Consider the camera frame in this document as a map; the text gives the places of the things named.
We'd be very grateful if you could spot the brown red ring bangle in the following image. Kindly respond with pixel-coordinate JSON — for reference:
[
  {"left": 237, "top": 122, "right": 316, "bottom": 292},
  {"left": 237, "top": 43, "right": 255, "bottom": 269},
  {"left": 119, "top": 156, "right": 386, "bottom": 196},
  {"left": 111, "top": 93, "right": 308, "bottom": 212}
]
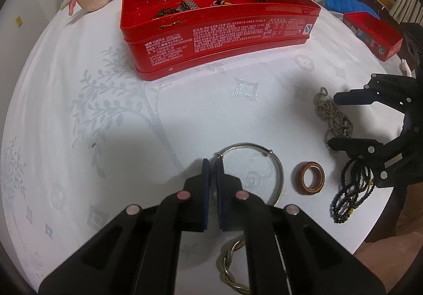
[{"left": 295, "top": 161, "right": 325, "bottom": 196}]

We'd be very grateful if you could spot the silver chain necklace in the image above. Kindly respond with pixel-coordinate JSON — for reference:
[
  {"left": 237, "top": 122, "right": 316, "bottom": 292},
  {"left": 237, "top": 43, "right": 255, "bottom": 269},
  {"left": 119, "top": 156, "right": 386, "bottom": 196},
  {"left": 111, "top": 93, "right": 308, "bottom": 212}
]
[{"left": 312, "top": 86, "right": 354, "bottom": 153}]

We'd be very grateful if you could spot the black bead necklace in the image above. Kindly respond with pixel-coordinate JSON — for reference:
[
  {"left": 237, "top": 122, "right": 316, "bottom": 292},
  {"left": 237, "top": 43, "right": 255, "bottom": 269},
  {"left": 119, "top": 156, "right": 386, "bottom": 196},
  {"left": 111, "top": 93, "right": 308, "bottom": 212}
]
[{"left": 329, "top": 157, "right": 376, "bottom": 224}]

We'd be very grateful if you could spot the black cord gold pendant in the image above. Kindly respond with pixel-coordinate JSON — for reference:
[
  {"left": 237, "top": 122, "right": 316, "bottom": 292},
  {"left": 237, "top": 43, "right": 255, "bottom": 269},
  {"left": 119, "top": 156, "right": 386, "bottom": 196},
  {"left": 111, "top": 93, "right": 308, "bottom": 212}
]
[{"left": 212, "top": 0, "right": 232, "bottom": 6}]

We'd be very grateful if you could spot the twisted silver bangle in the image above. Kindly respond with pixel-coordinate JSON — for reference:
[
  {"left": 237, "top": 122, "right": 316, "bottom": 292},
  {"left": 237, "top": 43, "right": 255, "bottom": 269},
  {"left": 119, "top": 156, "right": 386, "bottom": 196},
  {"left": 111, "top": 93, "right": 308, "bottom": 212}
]
[{"left": 216, "top": 235, "right": 251, "bottom": 294}]

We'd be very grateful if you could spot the right forearm pink sleeve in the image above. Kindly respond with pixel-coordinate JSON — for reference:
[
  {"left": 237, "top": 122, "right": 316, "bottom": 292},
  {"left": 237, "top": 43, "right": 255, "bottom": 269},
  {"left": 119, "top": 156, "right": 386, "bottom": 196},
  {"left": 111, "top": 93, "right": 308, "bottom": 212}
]
[{"left": 354, "top": 203, "right": 422, "bottom": 291}]

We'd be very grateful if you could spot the beige curtain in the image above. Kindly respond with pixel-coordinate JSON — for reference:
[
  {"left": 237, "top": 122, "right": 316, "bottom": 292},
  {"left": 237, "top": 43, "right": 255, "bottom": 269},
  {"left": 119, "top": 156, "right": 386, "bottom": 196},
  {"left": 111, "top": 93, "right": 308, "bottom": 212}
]
[{"left": 389, "top": 0, "right": 421, "bottom": 24}]

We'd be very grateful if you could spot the yellow wall sticker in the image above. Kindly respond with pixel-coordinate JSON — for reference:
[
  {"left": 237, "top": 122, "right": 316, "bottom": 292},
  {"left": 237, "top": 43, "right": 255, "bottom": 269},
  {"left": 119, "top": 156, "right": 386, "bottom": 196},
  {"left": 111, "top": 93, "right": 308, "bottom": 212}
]
[{"left": 15, "top": 16, "right": 23, "bottom": 27}]

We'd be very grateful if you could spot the red tin box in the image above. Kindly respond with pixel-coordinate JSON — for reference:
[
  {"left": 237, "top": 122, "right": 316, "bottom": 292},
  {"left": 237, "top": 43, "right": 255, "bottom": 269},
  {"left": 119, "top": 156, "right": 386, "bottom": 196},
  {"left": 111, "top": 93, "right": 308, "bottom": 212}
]
[{"left": 120, "top": 0, "right": 320, "bottom": 80}]

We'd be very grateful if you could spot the blue knitted cloth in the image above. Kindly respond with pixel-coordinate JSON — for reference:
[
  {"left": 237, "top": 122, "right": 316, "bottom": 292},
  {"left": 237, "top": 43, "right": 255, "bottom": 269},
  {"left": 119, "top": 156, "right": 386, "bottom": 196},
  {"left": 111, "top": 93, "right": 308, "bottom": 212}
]
[{"left": 324, "top": 0, "right": 380, "bottom": 19}]

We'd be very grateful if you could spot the brown beaded necklace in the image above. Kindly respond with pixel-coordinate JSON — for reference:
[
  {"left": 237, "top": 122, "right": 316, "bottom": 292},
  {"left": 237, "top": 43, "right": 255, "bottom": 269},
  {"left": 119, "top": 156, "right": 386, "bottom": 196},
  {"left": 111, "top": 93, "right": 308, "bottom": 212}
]
[{"left": 152, "top": 5, "right": 182, "bottom": 30}]

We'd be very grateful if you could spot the white embroidered tablecloth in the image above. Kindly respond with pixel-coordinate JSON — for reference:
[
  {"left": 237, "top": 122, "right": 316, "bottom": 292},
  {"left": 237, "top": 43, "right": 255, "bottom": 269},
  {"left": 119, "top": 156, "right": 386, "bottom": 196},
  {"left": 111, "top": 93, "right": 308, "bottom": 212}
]
[{"left": 1, "top": 0, "right": 392, "bottom": 289}]

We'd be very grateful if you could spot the red tin lid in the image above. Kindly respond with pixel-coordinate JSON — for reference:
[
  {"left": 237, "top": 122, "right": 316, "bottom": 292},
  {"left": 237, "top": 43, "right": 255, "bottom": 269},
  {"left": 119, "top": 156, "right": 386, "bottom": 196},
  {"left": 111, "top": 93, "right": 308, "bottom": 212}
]
[{"left": 343, "top": 12, "right": 403, "bottom": 62}]

